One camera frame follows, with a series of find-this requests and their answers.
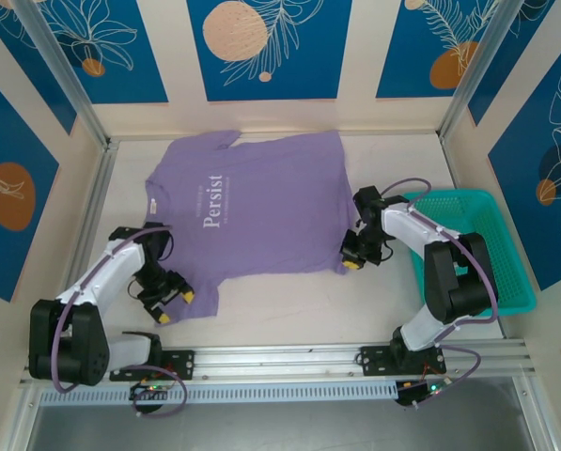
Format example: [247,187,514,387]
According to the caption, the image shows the aluminium frame post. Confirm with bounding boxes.
[11,0,111,148]
[438,0,520,142]

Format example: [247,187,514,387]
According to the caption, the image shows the grey metal shelf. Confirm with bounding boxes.
[23,375,547,451]

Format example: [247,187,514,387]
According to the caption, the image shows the teal plastic mesh basket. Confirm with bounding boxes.
[398,188,539,319]

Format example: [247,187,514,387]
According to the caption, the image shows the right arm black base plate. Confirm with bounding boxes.
[359,344,448,378]

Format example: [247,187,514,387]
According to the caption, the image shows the aluminium mounting rail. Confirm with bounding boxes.
[19,337,538,385]

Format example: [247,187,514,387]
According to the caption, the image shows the purple printed t-shirt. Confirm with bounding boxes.
[143,129,362,326]

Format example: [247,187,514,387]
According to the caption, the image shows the blue panel with peach circle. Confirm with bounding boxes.
[186,0,354,102]

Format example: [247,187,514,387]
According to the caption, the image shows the grey slotted cable duct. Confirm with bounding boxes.
[38,381,401,407]

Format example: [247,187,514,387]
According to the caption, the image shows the blue floral wall panel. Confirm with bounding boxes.
[489,44,561,291]
[375,0,502,101]
[0,67,61,303]
[38,0,170,105]

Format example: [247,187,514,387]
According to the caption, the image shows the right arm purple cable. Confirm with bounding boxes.
[382,177,500,411]

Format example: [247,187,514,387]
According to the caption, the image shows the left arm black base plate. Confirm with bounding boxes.
[109,349,197,382]

